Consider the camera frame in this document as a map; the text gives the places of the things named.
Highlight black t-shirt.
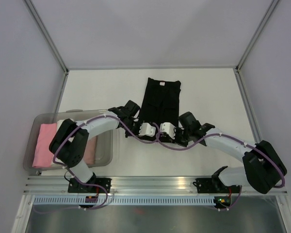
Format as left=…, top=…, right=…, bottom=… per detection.
left=138, top=78, right=181, bottom=126

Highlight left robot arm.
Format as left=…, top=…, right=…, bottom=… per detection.
left=48, top=100, right=140, bottom=193

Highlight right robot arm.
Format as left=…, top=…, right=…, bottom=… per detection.
left=161, top=112, right=287, bottom=194

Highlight light pink rolled t-shirt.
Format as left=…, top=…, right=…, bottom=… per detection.
left=83, top=137, right=97, bottom=165

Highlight white rolled t-shirt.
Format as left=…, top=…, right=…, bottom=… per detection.
left=51, top=120, right=64, bottom=166

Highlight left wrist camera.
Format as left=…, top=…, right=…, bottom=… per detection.
left=139, top=122, right=156, bottom=137

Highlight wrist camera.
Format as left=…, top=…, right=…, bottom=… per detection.
left=139, top=122, right=156, bottom=137
left=160, top=122, right=176, bottom=139

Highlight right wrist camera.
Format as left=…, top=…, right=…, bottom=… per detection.
left=160, top=122, right=176, bottom=139

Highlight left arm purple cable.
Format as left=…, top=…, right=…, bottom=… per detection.
left=52, top=116, right=162, bottom=185

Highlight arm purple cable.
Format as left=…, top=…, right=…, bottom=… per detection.
left=152, top=121, right=287, bottom=214
left=52, top=116, right=162, bottom=185

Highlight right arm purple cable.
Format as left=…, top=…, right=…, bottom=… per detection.
left=152, top=121, right=287, bottom=214

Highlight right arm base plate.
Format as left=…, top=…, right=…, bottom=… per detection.
left=193, top=178, right=240, bottom=194

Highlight right aluminium frame post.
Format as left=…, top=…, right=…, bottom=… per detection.
left=234, top=0, right=281, bottom=73

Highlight aluminium frame post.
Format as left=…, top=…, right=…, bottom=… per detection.
left=23, top=0, right=69, bottom=73
left=234, top=0, right=281, bottom=73

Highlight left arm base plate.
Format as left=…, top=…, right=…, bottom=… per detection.
left=67, top=178, right=112, bottom=194

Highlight slotted cable duct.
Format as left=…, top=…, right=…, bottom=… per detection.
left=33, top=195, right=227, bottom=206

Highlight aluminium mounting rail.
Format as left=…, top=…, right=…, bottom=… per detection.
left=24, top=175, right=288, bottom=195

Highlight left aluminium frame post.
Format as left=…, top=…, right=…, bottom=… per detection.
left=23, top=0, right=69, bottom=73

